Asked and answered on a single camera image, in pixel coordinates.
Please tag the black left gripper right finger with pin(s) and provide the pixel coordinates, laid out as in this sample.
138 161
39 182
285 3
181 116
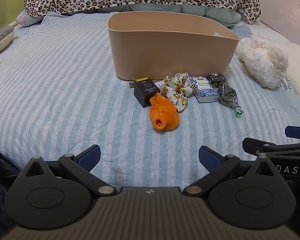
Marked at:
245 194

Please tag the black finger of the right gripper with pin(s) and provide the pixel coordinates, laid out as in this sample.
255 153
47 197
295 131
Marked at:
255 147

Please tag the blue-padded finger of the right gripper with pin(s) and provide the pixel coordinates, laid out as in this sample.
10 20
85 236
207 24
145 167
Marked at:
293 132

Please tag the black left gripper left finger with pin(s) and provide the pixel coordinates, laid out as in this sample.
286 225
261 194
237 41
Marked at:
54 194

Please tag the green candy bag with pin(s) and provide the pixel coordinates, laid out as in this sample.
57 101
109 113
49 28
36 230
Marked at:
228 96

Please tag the blue white tissue pack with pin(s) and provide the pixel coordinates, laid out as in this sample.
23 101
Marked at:
203 90

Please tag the sunflower print fabric scrunchie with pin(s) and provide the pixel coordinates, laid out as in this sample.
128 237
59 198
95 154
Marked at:
177 89

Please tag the orange sock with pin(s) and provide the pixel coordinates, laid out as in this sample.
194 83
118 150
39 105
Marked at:
163 113

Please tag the small dark patterned box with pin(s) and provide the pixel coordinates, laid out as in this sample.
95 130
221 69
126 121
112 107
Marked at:
215 78

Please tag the white fluffy plush toy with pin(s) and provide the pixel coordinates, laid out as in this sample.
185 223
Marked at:
266 61

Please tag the blue striped bed sheet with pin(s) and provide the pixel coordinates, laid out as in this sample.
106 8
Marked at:
59 94

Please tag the black relay cube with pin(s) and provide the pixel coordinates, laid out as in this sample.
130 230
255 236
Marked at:
144 89

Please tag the teal quilted comforter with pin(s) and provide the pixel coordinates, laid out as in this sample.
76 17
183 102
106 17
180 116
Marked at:
226 17

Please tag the beige plastic storage bin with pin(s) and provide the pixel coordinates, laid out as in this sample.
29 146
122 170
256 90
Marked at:
157 44

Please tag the grey beige cushion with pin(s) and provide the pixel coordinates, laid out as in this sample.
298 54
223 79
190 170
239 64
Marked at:
6 36

